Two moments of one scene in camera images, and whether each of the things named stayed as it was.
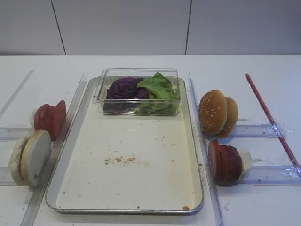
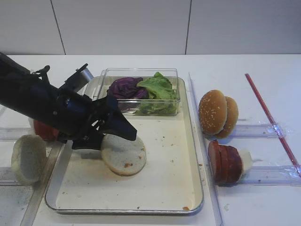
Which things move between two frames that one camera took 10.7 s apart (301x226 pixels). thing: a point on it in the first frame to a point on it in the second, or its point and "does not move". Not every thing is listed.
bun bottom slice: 34,157 to 123,157
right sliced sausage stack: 233,165 does not move
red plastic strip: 253,88 does not move
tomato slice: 47,119 to 48,133
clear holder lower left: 5,178 does not move
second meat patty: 224,165 does not move
